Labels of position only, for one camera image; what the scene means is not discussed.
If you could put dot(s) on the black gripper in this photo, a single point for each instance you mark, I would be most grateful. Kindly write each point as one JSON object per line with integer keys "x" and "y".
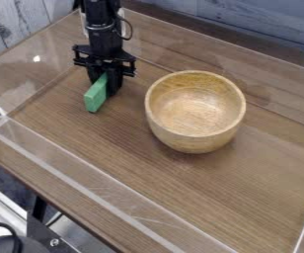
{"x": 104, "y": 56}

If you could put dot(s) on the green rectangular block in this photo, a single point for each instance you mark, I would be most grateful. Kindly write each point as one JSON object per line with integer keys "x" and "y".
{"x": 96, "y": 95}

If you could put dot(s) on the brown wooden bowl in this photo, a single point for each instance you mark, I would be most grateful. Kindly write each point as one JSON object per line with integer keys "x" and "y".
{"x": 195, "y": 110}

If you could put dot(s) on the black table leg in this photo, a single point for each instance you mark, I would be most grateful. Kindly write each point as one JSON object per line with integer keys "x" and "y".
{"x": 40, "y": 209}

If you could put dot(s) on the clear acrylic enclosure wall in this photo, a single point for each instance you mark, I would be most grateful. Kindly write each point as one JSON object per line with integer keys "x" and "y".
{"x": 145, "y": 197}

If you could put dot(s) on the black metal mount plate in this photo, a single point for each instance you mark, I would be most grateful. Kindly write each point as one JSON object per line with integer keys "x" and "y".
{"x": 48, "y": 238}

